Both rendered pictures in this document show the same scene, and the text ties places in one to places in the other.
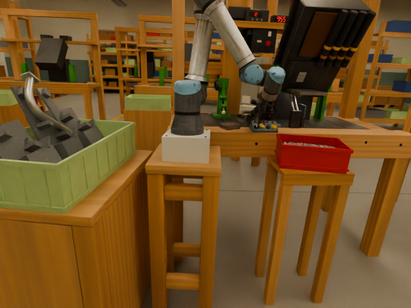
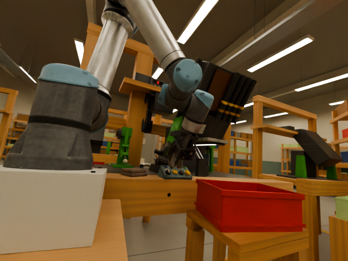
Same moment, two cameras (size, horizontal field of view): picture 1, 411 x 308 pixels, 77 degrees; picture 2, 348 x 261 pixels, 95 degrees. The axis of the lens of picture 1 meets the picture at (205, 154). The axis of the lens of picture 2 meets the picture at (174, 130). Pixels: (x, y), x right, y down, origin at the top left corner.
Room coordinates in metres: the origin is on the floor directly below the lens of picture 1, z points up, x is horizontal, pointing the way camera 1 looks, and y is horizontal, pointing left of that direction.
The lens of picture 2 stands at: (0.74, -0.02, 1.01)
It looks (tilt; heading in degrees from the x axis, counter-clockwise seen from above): 9 degrees up; 339
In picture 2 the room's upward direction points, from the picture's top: 6 degrees clockwise
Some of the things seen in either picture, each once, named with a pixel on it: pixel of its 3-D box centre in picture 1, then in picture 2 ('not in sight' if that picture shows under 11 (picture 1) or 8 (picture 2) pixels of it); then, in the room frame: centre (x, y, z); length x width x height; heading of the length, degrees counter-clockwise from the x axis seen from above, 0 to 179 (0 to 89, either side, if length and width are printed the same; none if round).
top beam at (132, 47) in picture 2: not in sight; (173, 63); (2.10, -0.47, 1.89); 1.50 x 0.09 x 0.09; 95
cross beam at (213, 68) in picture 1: (266, 70); (163, 131); (2.17, -0.46, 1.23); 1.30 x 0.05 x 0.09; 95
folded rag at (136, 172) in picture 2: (229, 126); (134, 172); (1.51, -0.14, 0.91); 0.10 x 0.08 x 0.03; 124
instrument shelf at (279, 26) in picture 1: (276, 28); (171, 98); (2.06, -0.47, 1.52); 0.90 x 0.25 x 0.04; 95
